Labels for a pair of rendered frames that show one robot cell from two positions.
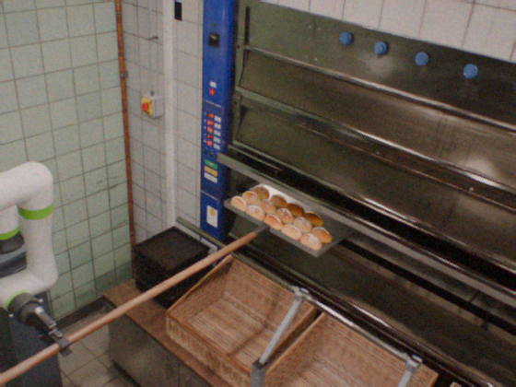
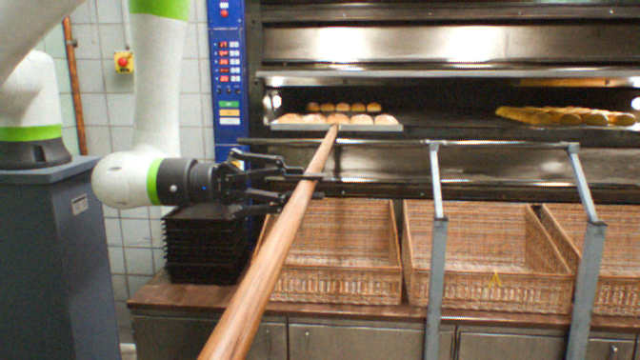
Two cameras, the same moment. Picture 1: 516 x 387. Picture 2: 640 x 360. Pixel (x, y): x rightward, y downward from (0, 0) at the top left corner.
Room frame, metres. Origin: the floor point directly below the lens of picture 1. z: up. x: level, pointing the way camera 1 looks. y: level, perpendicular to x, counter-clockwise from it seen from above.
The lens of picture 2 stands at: (0.61, 0.99, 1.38)
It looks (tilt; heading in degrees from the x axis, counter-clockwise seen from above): 13 degrees down; 325
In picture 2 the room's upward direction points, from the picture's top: straight up
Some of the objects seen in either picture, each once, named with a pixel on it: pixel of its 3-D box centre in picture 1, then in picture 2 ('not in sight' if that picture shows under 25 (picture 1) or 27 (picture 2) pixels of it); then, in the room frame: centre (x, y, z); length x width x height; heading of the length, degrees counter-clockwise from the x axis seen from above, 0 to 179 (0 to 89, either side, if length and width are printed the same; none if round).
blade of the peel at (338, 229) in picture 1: (292, 213); (338, 122); (2.14, -0.17, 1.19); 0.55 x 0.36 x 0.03; 50
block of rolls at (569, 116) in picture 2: not in sight; (557, 114); (1.73, -1.32, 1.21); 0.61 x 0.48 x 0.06; 140
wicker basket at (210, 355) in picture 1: (240, 317); (329, 244); (1.93, 0.03, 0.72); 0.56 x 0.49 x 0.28; 51
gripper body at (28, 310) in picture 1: (36, 319); (221, 183); (1.34, 0.71, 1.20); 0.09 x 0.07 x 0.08; 51
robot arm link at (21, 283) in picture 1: (12, 293); (133, 179); (1.45, 0.84, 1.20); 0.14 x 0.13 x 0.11; 51
